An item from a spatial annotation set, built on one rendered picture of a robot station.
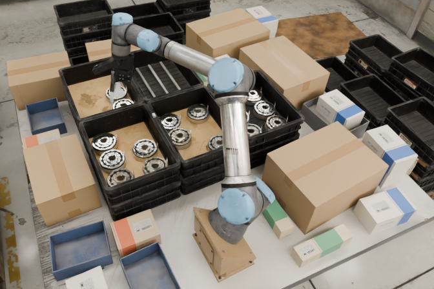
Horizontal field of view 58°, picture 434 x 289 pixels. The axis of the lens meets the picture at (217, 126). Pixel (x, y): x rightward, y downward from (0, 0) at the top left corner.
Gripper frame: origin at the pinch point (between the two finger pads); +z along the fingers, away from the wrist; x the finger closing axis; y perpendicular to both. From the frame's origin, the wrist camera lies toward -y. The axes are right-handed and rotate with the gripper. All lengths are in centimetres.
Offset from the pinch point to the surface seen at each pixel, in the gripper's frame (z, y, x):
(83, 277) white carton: 36, 1, -62
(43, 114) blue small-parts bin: 31, -38, 27
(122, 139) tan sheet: 18.9, 5.1, -4.3
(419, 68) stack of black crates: 4, 197, 101
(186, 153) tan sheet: 16.7, 33.2, -12.1
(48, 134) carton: 27.3, -29.1, 4.9
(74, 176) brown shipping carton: 22.6, -9.8, -27.0
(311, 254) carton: 26, 82, -54
